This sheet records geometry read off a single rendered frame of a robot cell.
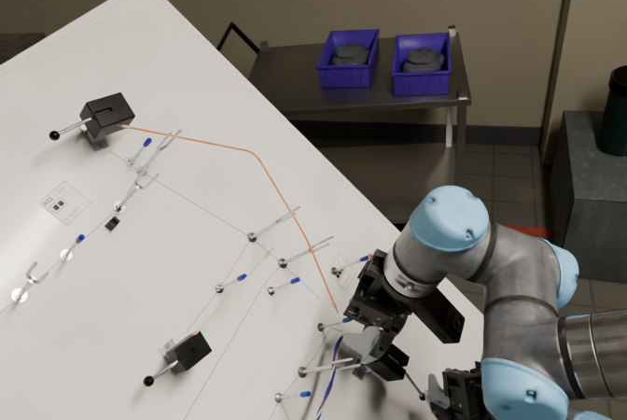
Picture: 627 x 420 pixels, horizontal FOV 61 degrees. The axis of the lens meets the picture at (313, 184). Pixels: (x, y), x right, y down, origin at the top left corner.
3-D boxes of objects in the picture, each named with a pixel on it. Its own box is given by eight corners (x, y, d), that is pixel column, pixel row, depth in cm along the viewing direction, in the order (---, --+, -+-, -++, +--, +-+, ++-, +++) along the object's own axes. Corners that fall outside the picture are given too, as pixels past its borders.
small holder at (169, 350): (122, 372, 71) (141, 367, 65) (176, 334, 77) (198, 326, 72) (140, 402, 71) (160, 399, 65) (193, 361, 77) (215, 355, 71)
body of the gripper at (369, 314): (356, 276, 81) (382, 235, 72) (408, 301, 81) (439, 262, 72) (341, 318, 77) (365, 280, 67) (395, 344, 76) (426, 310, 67)
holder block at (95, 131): (32, 142, 75) (45, 112, 68) (102, 119, 82) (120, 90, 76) (48, 169, 75) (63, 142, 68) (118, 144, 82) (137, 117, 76)
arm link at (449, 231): (496, 251, 55) (420, 222, 55) (452, 297, 63) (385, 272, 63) (500, 196, 60) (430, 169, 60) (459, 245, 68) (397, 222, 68)
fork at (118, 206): (128, 206, 80) (162, 171, 69) (120, 215, 78) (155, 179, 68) (118, 198, 79) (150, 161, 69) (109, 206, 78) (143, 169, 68)
